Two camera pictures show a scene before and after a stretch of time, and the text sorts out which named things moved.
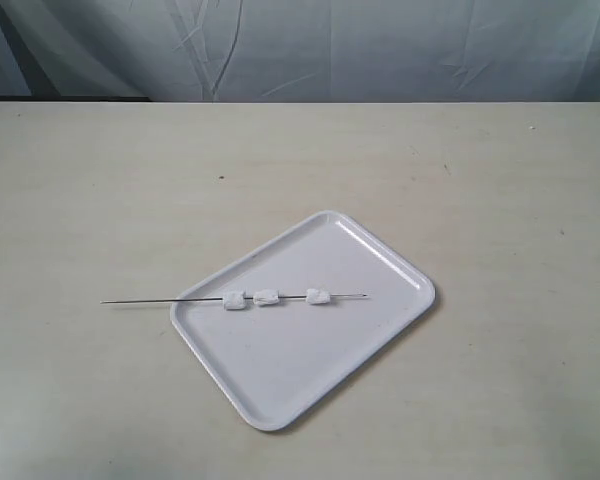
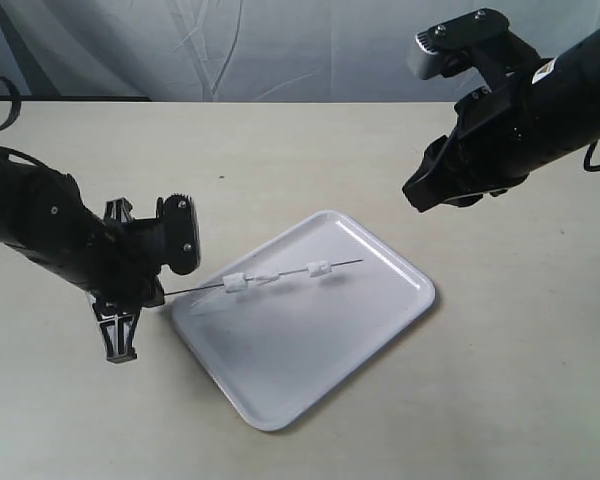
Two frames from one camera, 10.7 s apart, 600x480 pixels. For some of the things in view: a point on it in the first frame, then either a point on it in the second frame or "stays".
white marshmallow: [266, 297] to [268, 277]
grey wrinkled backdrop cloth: [303, 50] stays
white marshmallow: [318, 296] to [318, 268]
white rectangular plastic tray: [278, 362] stays
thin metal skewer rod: [285, 297] to [255, 279]
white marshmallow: [234, 300] to [234, 283]
